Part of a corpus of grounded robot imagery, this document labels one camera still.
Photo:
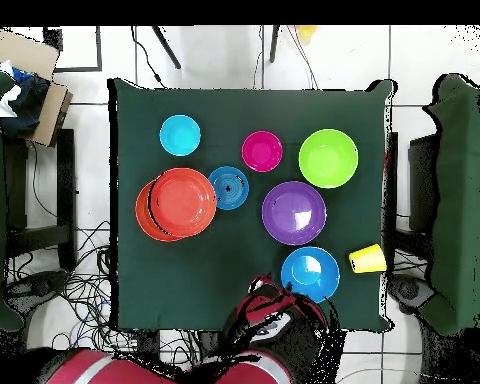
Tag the large blue plastic bowl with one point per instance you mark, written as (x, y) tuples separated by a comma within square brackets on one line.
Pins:
[(310, 272)]

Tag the small dark blue bowl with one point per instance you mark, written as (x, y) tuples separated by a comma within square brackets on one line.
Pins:
[(229, 188)]

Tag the orange plastic bowl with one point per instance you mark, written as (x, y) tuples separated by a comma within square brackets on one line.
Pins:
[(144, 216), (184, 200)]

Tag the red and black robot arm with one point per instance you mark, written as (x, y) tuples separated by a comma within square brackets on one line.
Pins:
[(280, 336)]

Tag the purple plastic bowl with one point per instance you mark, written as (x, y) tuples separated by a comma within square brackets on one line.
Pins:
[(294, 213)]

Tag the yellow plastic cup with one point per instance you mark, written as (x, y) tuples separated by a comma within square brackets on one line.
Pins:
[(368, 258)]

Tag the pink plastic bowl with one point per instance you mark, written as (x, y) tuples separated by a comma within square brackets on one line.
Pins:
[(262, 151)]

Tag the large green plastic bowl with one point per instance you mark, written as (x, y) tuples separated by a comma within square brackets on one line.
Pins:
[(328, 158)]

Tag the black equipment base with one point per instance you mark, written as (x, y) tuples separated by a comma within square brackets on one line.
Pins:
[(408, 290), (36, 284)]

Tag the small cyan plastic bowl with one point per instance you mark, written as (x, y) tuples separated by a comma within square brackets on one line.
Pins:
[(180, 134)]

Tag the dark green tablecloth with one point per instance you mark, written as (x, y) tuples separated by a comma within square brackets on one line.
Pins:
[(224, 108)]

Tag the black tripod leg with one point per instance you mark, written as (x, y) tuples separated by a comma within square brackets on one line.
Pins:
[(166, 48), (274, 44)]

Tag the small yellow object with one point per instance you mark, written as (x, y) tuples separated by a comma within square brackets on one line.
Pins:
[(306, 33)]

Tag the blue and white cloth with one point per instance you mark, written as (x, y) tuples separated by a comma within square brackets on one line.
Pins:
[(28, 100)]

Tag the cardboard box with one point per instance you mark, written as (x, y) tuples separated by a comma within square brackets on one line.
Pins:
[(20, 52)]

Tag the black bench frame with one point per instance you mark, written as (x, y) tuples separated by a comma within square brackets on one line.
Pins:
[(66, 192), (422, 184)]

